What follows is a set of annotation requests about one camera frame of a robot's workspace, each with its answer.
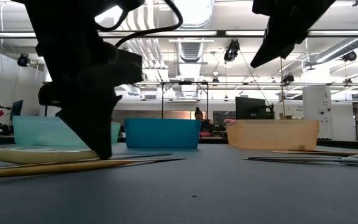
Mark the person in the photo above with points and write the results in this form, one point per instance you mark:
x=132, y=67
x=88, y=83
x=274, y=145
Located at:
x=199, y=115

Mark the silver ceiling duct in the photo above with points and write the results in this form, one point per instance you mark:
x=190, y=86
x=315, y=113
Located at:
x=191, y=49

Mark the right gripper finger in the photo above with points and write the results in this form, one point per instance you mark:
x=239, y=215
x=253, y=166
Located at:
x=272, y=46

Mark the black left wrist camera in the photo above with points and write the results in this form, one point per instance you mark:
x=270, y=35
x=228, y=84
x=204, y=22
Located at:
x=130, y=68

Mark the teal plastic bin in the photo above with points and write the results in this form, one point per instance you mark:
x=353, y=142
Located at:
x=36, y=130

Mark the wooden spoon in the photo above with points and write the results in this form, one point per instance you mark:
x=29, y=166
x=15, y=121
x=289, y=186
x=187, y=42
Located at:
x=42, y=169

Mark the black background rig frame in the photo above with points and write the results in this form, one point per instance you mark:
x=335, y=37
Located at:
x=162, y=99

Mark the black monitor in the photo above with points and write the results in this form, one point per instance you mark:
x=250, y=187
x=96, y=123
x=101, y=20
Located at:
x=250, y=109

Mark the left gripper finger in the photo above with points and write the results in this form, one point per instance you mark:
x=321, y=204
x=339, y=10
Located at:
x=85, y=124
x=108, y=124

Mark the orange plastic bin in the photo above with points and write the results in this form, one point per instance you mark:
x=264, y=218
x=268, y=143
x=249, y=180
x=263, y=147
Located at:
x=272, y=135

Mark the blue plastic bin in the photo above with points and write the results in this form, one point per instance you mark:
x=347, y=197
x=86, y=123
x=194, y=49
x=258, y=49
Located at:
x=162, y=133

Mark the white pillar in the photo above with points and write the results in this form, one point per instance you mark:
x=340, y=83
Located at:
x=317, y=118

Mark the hanging black spotlight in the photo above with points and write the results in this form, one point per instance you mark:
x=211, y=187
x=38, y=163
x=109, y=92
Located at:
x=23, y=60
x=287, y=78
x=349, y=56
x=232, y=51

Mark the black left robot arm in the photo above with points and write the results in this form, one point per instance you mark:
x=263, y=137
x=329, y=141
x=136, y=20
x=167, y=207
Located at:
x=73, y=15

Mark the blue-gray table mat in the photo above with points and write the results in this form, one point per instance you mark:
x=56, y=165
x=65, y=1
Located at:
x=179, y=193

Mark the small dark monitor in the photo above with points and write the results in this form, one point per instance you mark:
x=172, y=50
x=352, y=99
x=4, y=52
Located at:
x=17, y=107

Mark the black overhead light bar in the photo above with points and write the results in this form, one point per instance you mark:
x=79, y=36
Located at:
x=221, y=33

